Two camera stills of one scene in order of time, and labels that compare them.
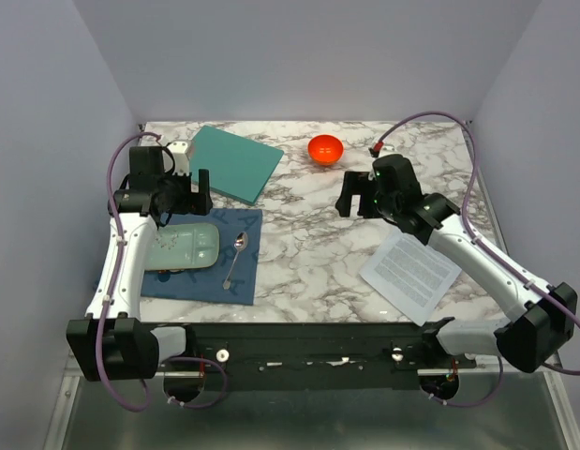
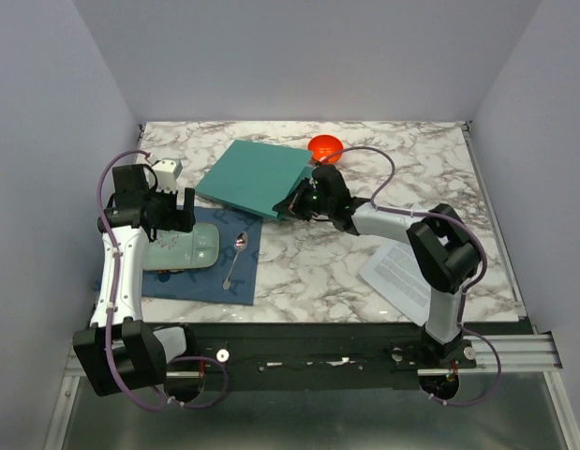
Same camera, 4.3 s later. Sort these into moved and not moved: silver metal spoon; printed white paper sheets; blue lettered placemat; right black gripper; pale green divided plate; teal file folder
Moved: right black gripper; teal file folder
Not moved: blue lettered placemat; pale green divided plate; silver metal spoon; printed white paper sheets
